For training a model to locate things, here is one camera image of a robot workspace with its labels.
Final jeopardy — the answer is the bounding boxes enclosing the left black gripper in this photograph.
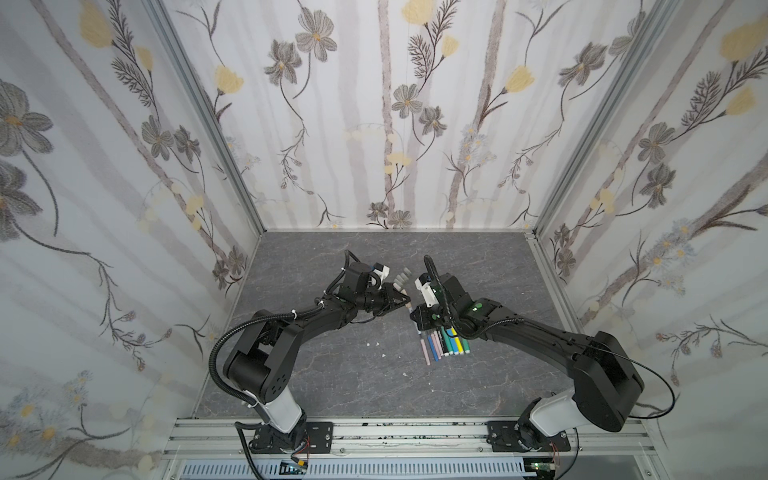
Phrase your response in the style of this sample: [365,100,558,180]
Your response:
[354,284,411,315]

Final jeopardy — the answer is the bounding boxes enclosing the dark green marker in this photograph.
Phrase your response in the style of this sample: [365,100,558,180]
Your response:
[441,327,455,355]

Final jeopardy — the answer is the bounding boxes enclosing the blue marker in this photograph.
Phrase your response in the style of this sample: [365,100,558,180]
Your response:
[446,329,459,355]

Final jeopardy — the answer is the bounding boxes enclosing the blue pen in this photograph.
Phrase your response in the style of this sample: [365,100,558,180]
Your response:
[425,333,439,362]

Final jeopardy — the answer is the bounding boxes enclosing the black white pen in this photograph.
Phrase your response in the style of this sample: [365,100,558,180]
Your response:
[436,330,451,356]

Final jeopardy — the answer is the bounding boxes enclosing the yellow marker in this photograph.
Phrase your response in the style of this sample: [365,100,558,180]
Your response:
[453,336,465,355]

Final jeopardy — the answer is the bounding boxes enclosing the purple pink pen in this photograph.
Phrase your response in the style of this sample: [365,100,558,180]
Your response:
[430,332,442,361]

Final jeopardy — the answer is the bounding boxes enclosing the light pink pen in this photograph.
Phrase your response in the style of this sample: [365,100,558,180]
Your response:
[419,338,431,366]

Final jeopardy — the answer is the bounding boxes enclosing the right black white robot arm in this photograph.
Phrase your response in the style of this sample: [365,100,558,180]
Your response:
[411,273,644,451]

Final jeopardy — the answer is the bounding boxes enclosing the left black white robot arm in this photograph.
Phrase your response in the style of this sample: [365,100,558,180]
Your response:
[208,282,410,450]

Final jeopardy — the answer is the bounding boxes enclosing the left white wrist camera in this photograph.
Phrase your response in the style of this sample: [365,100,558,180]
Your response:
[344,261,389,293]

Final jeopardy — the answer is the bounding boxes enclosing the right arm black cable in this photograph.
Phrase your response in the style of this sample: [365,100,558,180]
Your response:
[423,254,677,480]

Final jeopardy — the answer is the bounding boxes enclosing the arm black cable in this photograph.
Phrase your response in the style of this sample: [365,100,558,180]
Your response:
[208,250,361,480]
[423,254,677,480]

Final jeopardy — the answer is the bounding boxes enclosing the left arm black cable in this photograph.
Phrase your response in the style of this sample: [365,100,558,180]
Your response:
[208,250,361,480]

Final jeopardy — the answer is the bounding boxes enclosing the grey ventilated cable duct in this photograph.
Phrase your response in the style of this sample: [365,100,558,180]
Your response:
[179,458,535,480]

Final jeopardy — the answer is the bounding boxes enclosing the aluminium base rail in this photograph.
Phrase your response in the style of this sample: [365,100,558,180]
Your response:
[162,417,669,479]

